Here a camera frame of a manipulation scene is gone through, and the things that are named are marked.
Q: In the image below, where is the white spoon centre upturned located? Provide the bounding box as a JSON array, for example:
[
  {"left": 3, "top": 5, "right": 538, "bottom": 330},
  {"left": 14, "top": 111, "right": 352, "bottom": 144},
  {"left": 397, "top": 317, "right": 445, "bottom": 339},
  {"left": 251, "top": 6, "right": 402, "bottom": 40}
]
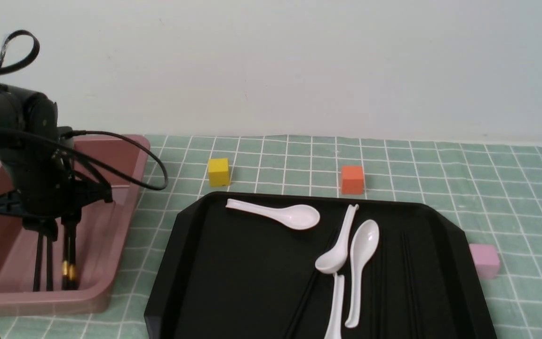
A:
[{"left": 315, "top": 204, "right": 359, "bottom": 274}]

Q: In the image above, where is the yellow cube block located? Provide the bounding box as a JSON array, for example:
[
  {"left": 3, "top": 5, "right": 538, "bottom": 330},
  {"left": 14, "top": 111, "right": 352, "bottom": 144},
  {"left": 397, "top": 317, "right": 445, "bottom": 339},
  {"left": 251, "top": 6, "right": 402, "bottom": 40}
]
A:
[{"left": 208, "top": 157, "right": 231, "bottom": 187}]

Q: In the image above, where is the black chopstick gold band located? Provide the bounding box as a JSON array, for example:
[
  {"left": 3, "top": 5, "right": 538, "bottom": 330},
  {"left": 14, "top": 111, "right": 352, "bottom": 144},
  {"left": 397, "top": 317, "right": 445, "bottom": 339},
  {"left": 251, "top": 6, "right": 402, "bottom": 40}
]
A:
[{"left": 62, "top": 221, "right": 78, "bottom": 291}]

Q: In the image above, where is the black plastic tray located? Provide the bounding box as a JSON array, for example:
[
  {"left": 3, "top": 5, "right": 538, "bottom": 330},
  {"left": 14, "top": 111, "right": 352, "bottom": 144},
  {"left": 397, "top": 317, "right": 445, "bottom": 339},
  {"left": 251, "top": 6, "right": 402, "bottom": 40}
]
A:
[{"left": 144, "top": 192, "right": 497, "bottom": 339}]

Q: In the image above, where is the black chopstick diagonal on tray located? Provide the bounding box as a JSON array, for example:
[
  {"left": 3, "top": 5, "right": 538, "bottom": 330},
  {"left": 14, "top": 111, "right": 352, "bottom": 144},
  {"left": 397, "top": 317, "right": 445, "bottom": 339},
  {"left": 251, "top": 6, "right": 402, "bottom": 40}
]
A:
[{"left": 282, "top": 226, "right": 342, "bottom": 339}]

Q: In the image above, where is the pink plastic bin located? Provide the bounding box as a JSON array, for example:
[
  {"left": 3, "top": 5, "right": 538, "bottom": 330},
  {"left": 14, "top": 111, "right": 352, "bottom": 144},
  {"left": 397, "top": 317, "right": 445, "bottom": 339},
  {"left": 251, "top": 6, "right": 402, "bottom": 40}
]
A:
[{"left": 0, "top": 135, "right": 151, "bottom": 317}]

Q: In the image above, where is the orange cube block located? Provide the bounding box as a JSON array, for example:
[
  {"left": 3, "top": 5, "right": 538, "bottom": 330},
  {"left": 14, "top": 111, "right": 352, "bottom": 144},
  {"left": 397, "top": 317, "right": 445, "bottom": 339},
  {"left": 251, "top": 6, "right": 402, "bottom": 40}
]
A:
[{"left": 340, "top": 165, "right": 365, "bottom": 195}]

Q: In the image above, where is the white spoon bottom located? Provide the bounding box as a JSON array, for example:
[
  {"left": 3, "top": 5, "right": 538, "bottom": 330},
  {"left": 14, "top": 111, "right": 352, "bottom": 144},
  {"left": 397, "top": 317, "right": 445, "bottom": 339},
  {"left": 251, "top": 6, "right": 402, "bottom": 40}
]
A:
[{"left": 324, "top": 273, "right": 345, "bottom": 339}]

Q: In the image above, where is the white spoon top left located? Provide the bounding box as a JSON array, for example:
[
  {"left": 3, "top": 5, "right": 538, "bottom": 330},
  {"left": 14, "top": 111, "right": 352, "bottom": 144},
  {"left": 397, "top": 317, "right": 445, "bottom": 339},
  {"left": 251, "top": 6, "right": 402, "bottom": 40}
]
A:
[{"left": 226, "top": 198, "right": 320, "bottom": 230}]

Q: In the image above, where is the black chopstick in bin right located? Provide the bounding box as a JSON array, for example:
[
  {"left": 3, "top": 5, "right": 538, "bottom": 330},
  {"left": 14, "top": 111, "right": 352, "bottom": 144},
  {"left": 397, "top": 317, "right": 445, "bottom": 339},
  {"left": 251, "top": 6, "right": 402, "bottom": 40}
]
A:
[{"left": 47, "top": 238, "right": 54, "bottom": 291}]

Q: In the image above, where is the white spoon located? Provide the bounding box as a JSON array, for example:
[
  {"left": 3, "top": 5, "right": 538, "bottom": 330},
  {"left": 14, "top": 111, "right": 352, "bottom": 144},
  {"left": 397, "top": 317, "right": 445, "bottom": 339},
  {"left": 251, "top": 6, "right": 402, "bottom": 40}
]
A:
[
  {"left": 226, "top": 198, "right": 320, "bottom": 230},
  {"left": 324, "top": 273, "right": 345, "bottom": 339},
  {"left": 344, "top": 219, "right": 379, "bottom": 329}
]

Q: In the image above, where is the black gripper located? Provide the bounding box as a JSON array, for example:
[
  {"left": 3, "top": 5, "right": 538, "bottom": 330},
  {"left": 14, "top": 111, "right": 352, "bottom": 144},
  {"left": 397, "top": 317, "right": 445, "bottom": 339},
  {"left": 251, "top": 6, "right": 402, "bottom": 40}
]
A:
[{"left": 0, "top": 126, "right": 113, "bottom": 289}]

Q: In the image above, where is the black chopstick in bin left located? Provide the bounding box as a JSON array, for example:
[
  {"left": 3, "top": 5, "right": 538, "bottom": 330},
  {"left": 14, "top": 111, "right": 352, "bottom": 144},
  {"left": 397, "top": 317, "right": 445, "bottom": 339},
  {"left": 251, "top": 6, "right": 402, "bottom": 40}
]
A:
[{"left": 32, "top": 233, "right": 44, "bottom": 292}]

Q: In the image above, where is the pink cube block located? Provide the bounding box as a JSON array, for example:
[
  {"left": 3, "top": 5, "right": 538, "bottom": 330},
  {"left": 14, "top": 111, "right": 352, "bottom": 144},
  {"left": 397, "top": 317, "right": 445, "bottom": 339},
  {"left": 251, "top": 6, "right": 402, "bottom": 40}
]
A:
[{"left": 469, "top": 244, "right": 501, "bottom": 280}]

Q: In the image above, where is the green grid table cloth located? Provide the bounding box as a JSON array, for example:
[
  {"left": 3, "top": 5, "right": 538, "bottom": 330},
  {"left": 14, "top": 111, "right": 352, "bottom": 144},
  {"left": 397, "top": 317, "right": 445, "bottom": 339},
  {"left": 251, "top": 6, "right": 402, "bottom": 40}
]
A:
[{"left": 0, "top": 135, "right": 542, "bottom": 339}]

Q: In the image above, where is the black chopstick in bin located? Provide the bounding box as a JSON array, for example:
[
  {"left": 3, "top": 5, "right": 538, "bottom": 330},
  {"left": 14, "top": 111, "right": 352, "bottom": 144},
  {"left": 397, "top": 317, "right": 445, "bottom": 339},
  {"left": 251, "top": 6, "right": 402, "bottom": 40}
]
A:
[
  {"left": 47, "top": 238, "right": 54, "bottom": 291},
  {"left": 32, "top": 233, "right": 44, "bottom": 292}
]

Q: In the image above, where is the black chopstick tray right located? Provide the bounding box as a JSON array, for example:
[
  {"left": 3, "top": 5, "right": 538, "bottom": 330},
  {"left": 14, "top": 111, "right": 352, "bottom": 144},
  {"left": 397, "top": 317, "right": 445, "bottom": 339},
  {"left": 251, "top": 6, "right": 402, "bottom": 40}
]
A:
[{"left": 401, "top": 233, "right": 424, "bottom": 339}]

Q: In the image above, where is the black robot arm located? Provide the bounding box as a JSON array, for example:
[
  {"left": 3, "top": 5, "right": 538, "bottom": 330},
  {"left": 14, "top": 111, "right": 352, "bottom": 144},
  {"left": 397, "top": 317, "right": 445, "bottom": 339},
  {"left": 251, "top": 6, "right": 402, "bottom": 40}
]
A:
[{"left": 0, "top": 84, "right": 113, "bottom": 291}]

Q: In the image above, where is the white spoon right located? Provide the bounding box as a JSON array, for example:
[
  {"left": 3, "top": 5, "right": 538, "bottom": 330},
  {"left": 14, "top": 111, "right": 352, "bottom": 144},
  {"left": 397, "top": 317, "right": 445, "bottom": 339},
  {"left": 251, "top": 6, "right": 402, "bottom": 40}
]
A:
[{"left": 344, "top": 219, "right": 379, "bottom": 329}]

